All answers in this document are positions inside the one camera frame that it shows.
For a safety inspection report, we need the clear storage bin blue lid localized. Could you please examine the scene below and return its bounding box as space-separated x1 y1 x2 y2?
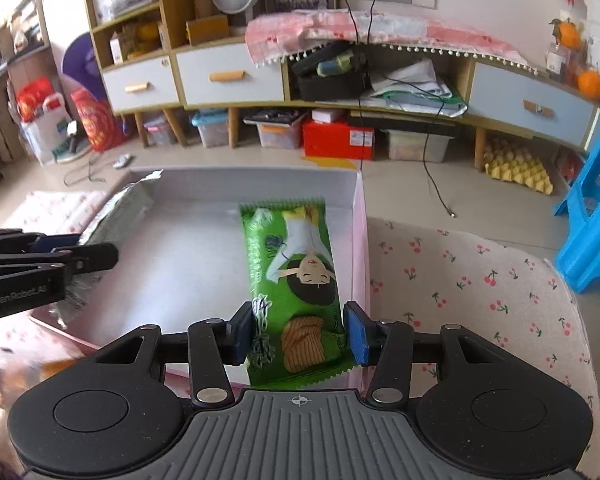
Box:
190 108 228 148

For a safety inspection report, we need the red shoe box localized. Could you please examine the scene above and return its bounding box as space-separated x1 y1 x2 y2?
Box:
302 119 375 160

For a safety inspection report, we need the yellow egg tray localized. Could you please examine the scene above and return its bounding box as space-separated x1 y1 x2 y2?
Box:
483 136 554 196

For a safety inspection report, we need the orange fruit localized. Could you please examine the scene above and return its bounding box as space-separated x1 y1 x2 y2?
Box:
577 68 600 101
550 18 582 51

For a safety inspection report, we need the pink cardboard box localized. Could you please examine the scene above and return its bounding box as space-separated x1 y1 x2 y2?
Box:
28 166 373 401

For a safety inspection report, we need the wooden tv cabinet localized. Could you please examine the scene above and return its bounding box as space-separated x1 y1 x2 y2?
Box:
85 0 600 151

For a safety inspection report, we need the pink cherry dust cloth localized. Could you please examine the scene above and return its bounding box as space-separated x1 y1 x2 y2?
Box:
244 10 532 70

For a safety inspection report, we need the clear storage bin black lid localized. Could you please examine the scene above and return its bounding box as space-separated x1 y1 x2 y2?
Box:
242 107 308 150

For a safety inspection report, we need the blue plastic stool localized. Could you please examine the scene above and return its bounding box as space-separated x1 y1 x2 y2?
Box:
554 137 600 294

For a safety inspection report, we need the green chip snack packet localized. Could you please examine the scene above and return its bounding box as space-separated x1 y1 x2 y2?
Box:
240 198 353 389

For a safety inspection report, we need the orange fruit lower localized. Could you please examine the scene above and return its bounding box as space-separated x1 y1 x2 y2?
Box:
577 68 600 101

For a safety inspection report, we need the orange fruit upper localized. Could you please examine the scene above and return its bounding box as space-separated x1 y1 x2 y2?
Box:
550 18 582 51

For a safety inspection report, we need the black bag on shelf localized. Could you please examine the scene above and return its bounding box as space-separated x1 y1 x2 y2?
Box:
291 40 370 102

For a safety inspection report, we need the silver white snack packet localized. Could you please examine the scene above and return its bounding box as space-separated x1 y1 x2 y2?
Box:
50 169 163 330

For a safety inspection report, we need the cherry print table cloth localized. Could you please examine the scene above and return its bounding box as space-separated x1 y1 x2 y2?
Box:
0 218 600 478

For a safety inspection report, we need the red gift bag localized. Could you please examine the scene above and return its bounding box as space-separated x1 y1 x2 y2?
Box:
71 89 128 153

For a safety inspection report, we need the black hanging cable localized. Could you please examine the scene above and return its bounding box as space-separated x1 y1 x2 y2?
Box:
341 0 458 219

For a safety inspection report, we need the white shopping bag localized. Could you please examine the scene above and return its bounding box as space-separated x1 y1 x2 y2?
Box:
22 92 72 166

